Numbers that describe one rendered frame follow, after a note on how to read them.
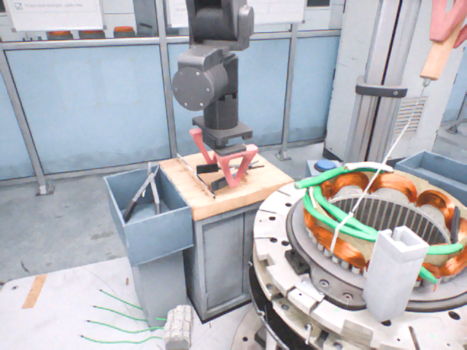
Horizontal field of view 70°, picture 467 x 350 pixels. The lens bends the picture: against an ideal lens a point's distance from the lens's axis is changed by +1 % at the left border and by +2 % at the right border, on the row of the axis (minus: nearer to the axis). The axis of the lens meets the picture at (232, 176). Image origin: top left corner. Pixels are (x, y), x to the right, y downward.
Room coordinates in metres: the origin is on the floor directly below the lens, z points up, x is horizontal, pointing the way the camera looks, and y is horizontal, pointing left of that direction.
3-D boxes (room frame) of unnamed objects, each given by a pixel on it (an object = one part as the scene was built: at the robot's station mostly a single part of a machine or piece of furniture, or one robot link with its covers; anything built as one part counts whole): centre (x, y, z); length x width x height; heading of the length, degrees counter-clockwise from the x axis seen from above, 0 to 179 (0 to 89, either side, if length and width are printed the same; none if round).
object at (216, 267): (0.56, 0.02, 0.91); 0.19 x 0.19 x 0.26; 28
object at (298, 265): (0.28, -0.07, 1.10); 0.03 x 0.01 x 0.01; 19
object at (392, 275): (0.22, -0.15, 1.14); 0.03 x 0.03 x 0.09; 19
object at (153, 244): (0.49, 0.15, 0.92); 0.17 x 0.11 x 0.28; 28
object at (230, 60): (0.51, 0.02, 1.26); 0.07 x 0.06 x 0.07; 160
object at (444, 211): (0.36, -0.26, 1.12); 0.06 x 0.02 x 0.04; 19
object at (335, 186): (0.41, -0.17, 1.12); 0.06 x 0.02 x 0.04; 109
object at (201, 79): (0.48, 0.03, 1.29); 0.11 x 0.09 x 0.12; 160
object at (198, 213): (0.57, 0.02, 1.05); 0.20 x 0.19 x 0.02; 118
